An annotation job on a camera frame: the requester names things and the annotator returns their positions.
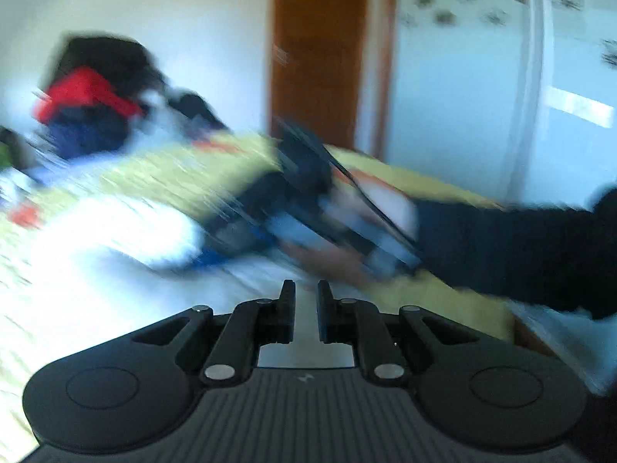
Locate wooden bed frame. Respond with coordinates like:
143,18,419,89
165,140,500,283
513,317,556,355

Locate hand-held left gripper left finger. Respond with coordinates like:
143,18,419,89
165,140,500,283
130,280,296,387

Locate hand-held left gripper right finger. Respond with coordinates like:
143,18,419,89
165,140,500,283
317,280,479,383

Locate brown wooden door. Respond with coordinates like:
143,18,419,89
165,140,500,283
269,0,398,160

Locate white small garment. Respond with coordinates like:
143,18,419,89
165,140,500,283
29,192,213,275

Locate black and white garment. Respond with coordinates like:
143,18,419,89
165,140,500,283
139,86,234,142

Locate person's right hand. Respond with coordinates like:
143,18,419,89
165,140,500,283
282,242,374,291

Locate white wardrobe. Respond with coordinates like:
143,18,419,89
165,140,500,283
394,0,617,213

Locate red garment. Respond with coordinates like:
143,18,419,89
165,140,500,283
32,68,146,125

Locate person's right forearm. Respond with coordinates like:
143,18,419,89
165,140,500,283
413,184,617,320

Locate dark blue garment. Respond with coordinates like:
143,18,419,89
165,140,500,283
44,105,138,161

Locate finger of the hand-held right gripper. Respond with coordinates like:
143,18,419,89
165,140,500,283
192,224,290,272
205,172,290,232

